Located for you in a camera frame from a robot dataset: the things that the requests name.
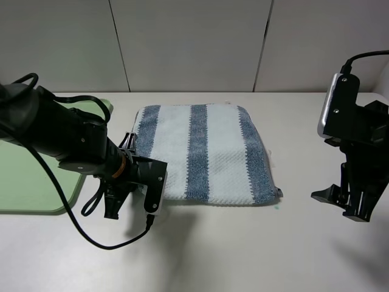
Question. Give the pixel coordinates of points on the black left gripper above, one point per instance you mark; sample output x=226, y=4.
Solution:
x=121, y=172

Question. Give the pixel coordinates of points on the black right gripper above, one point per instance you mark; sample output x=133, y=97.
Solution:
x=361, y=133

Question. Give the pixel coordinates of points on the blue white striped towel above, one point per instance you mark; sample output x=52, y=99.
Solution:
x=214, y=154

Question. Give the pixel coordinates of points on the light green plastic tray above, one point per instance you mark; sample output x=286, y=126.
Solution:
x=25, y=186

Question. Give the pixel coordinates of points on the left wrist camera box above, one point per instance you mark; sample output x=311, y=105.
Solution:
x=155, y=193

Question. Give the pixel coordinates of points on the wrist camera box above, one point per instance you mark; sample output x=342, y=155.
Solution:
x=155, y=193
x=337, y=103

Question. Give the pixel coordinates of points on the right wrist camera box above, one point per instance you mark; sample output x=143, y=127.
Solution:
x=337, y=103

